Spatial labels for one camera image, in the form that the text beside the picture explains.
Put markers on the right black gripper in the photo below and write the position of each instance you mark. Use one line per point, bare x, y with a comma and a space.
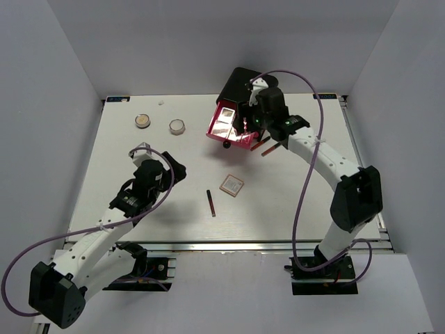
244, 110

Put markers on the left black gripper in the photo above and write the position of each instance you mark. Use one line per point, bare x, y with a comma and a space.
178, 168

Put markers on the pink drawer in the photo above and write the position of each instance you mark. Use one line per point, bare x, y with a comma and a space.
231, 140

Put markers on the square palette label side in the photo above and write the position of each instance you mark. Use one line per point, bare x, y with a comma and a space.
231, 185

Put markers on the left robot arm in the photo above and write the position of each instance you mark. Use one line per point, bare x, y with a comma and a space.
60, 290

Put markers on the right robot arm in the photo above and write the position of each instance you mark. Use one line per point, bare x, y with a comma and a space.
357, 191

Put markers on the black drawer cabinet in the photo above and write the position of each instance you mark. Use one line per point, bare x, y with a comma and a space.
236, 92

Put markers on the dark red lip gloss tube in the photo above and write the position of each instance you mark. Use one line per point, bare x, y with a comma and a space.
211, 204

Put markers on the round gold powder compact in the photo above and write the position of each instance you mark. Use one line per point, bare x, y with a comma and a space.
142, 121

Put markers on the right blue table sticker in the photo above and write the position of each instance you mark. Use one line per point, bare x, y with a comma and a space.
325, 96

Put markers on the blue table sticker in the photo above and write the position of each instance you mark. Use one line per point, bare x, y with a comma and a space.
117, 99
325, 96

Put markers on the left blue table sticker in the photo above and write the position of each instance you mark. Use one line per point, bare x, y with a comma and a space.
117, 99

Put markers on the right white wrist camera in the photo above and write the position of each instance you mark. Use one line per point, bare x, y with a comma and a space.
256, 86

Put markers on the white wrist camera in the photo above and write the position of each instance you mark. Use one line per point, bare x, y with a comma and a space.
140, 154
256, 86

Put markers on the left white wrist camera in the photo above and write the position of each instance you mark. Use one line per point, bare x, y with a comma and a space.
140, 154

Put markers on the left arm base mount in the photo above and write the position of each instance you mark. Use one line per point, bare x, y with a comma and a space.
150, 273

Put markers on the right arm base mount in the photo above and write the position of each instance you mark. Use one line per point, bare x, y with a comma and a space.
333, 279

